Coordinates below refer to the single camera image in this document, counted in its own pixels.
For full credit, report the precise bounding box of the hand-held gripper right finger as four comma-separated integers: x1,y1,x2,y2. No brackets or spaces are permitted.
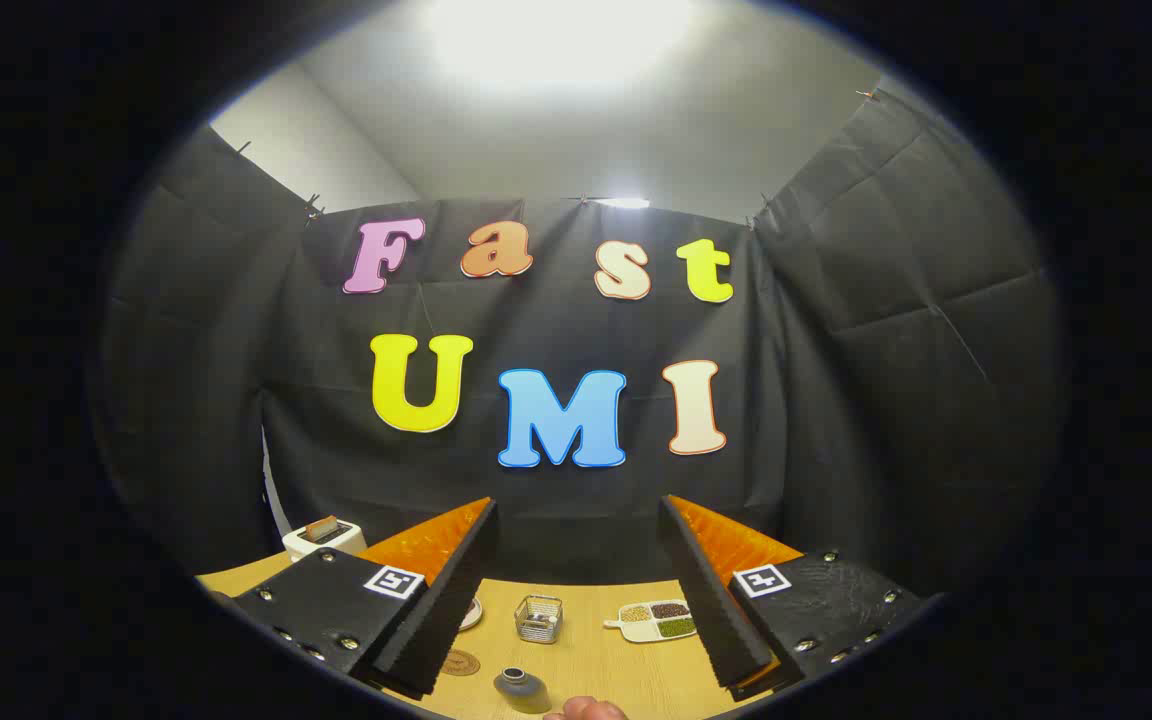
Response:
658,494,927,701

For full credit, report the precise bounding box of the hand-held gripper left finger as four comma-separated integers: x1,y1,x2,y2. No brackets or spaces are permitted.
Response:
233,497,499,701

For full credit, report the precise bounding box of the silver bottle with green label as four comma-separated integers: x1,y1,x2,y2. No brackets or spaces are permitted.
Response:
493,667,553,715

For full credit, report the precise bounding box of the white divided dish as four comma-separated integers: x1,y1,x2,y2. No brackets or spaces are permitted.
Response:
603,598,699,644

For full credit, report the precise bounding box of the cream toaster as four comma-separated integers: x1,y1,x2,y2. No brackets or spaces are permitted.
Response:
282,516,369,563

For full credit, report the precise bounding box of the wooden table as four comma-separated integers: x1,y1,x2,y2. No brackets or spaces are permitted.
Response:
196,550,767,720

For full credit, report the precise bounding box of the black backdrop cloth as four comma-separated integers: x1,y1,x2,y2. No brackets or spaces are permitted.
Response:
101,80,1067,601

